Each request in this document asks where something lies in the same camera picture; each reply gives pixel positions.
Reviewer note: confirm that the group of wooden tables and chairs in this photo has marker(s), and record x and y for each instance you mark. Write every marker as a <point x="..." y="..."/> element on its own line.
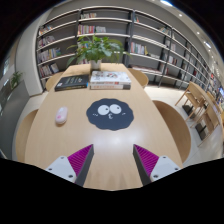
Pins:
<point x="200" y="100"/>

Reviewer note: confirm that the black hardcover book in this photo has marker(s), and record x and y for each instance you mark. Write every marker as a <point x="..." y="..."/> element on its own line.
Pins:
<point x="71" y="82"/>

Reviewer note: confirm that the green potted plant, white pot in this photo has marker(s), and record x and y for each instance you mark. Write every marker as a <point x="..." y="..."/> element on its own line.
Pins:
<point x="96" y="50"/>

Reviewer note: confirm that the dark cartoon-eyed mouse pad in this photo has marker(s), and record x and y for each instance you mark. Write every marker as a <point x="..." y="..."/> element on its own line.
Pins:
<point x="110" y="123"/>

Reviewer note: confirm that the thick red-lettered spine book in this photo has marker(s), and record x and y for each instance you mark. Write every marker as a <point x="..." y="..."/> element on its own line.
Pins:
<point x="110" y="86"/>

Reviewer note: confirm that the round-backed wooden chair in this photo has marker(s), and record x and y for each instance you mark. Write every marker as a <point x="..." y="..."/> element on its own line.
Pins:
<point x="53" y="81"/>
<point x="25" y="133"/>
<point x="140" y="77"/>
<point x="175" y="130"/>

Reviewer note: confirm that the group of ceiling lights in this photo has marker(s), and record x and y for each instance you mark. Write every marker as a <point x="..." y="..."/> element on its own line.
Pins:
<point x="166" y="2"/>

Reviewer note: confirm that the small green background plant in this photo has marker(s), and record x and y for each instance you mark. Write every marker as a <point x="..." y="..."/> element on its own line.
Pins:
<point x="15" y="79"/>

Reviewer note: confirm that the pale pink computer mouse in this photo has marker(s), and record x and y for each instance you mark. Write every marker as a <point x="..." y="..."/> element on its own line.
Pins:
<point x="61" y="115"/>

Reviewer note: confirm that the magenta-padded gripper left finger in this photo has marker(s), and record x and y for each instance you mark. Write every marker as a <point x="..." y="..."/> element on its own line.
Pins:
<point x="63" y="166"/>

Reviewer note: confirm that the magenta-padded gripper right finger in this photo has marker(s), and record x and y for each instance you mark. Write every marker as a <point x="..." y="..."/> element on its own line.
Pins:
<point x="163" y="166"/>

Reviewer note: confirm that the white illustrated-cover book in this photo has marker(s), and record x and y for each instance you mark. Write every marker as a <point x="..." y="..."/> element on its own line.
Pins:
<point x="110" y="77"/>

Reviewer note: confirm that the grey bookshelf unit with books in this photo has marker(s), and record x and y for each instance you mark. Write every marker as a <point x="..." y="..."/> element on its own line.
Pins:
<point x="150" y="36"/>

